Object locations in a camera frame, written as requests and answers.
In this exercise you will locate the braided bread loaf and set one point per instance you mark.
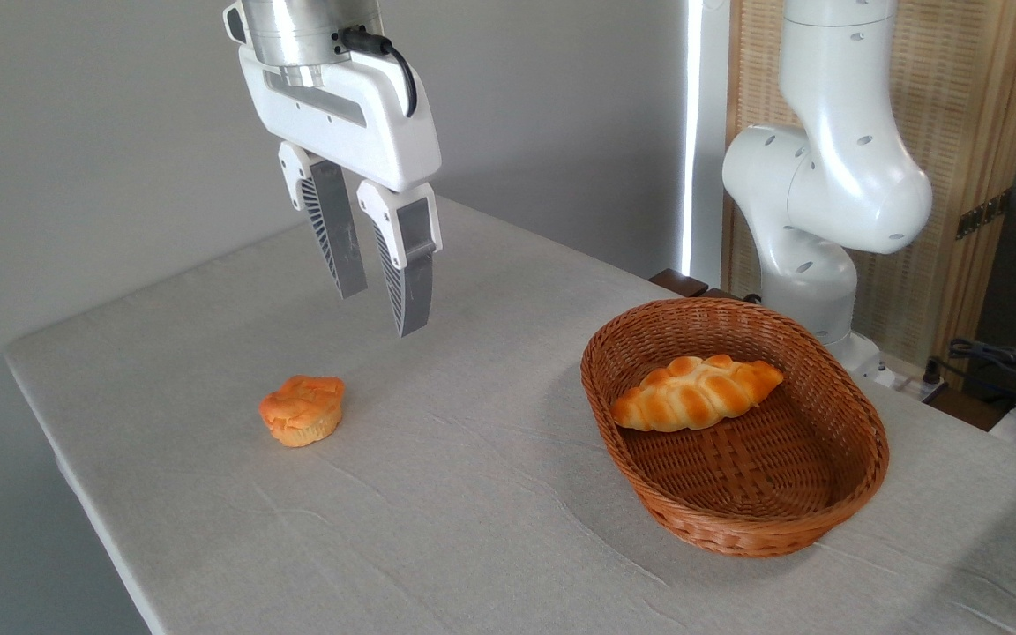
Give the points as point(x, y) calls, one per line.
point(693, 397)

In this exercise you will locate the brass hinge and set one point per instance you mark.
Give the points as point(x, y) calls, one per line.
point(984, 214)

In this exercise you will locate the orange muffin bread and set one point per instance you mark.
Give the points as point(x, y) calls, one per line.
point(303, 410)

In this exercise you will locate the brown wicker basket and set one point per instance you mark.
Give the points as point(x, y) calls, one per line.
point(764, 520)

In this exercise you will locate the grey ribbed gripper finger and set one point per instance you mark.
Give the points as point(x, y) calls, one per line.
point(411, 247)
point(330, 216)

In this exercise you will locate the wooden bamboo screen panel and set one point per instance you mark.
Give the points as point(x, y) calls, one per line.
point(958, 88)

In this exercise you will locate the grey tablecloth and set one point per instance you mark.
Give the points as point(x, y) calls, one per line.
point(473, 511)

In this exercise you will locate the white power strip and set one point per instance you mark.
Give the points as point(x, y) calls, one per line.
point(918, 386)

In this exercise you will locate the dark brown wooden furniture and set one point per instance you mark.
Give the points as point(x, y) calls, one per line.
point(677, 282)

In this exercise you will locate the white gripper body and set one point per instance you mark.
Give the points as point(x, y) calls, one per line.
point(376, 123)

